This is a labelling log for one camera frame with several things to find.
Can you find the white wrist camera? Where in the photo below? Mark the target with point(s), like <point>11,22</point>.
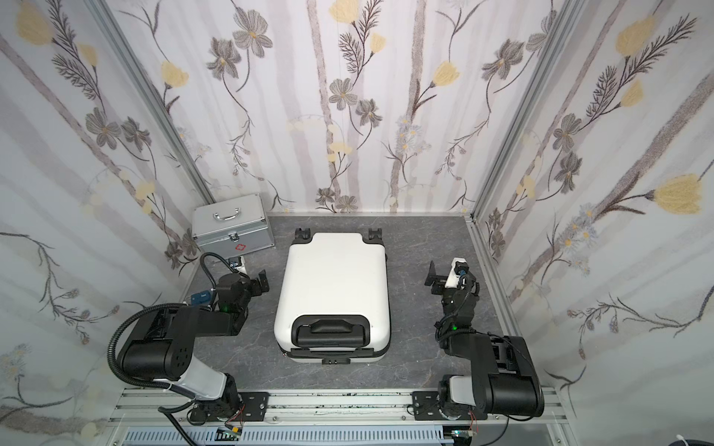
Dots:
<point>237,265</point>
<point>459,268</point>

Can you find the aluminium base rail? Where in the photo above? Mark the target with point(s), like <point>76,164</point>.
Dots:
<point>282,408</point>

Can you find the white hard-shell suitcase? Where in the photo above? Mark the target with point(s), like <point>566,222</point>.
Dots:
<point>334,305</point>

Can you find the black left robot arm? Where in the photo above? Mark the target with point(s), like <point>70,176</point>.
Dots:
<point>154,348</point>

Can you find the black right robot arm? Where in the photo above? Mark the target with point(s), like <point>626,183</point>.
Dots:
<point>503,379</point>

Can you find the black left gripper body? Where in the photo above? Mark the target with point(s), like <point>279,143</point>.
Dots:
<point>259,282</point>

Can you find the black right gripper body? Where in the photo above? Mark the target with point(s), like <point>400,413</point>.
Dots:
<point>440,282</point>

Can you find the white perforated cable duct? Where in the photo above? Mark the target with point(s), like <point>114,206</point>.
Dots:
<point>350,435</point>

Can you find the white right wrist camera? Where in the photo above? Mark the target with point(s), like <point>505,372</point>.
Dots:
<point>459,268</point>

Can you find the silver aluminium case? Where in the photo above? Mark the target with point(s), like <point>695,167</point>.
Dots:
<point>232,228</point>

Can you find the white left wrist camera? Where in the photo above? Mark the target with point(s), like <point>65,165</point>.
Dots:
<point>237,265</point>

